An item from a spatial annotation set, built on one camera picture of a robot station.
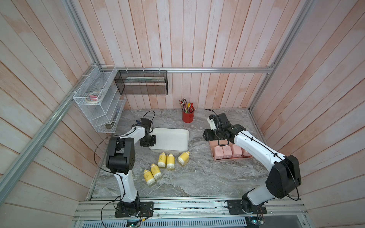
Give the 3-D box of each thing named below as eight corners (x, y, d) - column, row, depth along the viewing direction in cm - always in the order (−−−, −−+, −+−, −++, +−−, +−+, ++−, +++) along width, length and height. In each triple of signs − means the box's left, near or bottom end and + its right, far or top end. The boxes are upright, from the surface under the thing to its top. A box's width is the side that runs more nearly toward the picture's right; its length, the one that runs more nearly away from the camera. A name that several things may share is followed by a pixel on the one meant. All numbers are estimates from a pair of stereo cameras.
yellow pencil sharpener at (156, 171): (157, 181, 84) (155, 177, 78) (150, 171, 88) (147, 166, 82) (163, 177, 86) (162, 172, 80) (155, 167, 90) (154, 162, 84)
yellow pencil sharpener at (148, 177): (149, 188, 82) (146, 184, 76) (144, 176, 86) (141, 171, 80) (156, 183, 83) (155, 179, 77) (151, 172, 88) (149, 167, 81)
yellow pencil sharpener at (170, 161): (167, 170, 88) (166, 166, 83) (167, 157, 94) (167, 153, 89) (174, 170, 88) (174, 166, 83) (174, 157, 94) (174, 153, 89)
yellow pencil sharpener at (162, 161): (158, 169, 89) (157, 164, 83) (160, 157, 94) (158, 152, 88) (166, 169, 89) (165, 164, 83) (166, 157, 94) (166, 152, 88)
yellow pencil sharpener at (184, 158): (177, 163, 91) (177, 158, 86) (185, 154, 95) (185, 149, 89) (182, 167, 90) (183, 162, 84) (190, 158, 93) (191, 153, 88)
